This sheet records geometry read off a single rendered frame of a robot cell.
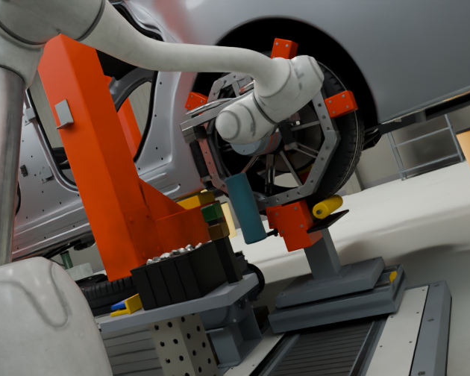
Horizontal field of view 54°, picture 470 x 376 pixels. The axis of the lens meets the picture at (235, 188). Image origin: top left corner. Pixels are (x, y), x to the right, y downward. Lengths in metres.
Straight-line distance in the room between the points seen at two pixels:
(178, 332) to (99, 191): 0.64
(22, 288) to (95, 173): 1.13
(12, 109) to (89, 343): 0.48
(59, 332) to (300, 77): 0.77
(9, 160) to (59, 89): 0.94
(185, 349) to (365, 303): 0.77
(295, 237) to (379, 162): 8.11
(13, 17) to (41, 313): 0.54
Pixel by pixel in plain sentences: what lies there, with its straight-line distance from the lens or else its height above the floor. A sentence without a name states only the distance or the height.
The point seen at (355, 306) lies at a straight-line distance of 1.81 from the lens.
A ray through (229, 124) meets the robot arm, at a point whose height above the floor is 0.83.
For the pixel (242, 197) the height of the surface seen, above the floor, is 0.65.
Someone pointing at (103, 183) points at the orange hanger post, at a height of 0.86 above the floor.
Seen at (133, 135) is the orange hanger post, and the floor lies 1.67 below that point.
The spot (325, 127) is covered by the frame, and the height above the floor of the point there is 0.79.
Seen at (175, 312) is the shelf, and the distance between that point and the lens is 1.21.
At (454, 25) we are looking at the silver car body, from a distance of 1.78.
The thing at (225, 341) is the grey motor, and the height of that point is 0.17.
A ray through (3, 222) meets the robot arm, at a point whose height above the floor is 0.74.
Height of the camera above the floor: 0.65
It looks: 2 degrees up
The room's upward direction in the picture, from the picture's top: 19 degrees counter-clockwise
